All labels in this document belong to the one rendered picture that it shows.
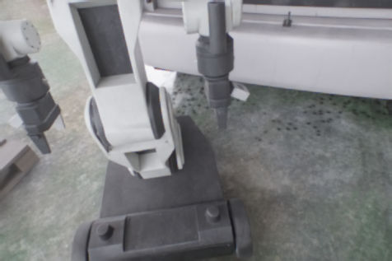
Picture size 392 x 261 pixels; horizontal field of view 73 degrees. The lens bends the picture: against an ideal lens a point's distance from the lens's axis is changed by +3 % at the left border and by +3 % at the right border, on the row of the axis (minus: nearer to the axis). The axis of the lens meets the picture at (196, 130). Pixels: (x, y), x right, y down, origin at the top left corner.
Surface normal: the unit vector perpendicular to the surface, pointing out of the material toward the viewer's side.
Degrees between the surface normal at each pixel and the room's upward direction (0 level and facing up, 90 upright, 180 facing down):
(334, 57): 85
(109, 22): 80
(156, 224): 0
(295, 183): 0
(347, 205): 0
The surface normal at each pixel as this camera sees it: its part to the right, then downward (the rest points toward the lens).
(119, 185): -0.07, -0.69
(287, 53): -0.33, 0.64
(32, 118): 0.11, 0.56
